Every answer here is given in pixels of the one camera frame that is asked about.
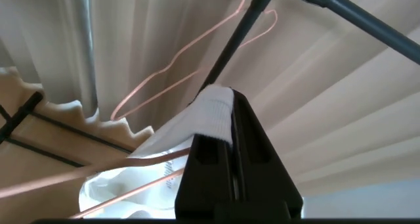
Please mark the pink clothes hanger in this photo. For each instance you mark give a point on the pink clothes hanger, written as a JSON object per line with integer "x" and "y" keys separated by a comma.
{"x": 183, "y": 51}
{"x": 49, "y": 181}

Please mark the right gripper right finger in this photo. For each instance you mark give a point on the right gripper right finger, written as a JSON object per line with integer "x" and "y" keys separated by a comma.
{"x": 262, "y": 184}

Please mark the black clothes rack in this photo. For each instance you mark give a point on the black clothes rack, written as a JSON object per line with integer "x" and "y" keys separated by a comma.
{"x": 367, "y": 22}

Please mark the white printed T-shirt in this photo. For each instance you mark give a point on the white printed T-shirt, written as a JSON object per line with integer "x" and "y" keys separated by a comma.
{"x": 210, "y": 112}

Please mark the beige curtain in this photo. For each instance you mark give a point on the beige curtain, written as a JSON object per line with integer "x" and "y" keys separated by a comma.
{"x": 328, "y": 102}

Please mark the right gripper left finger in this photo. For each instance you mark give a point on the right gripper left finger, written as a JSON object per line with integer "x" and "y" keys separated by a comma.
{"x": 203, "y": 184}

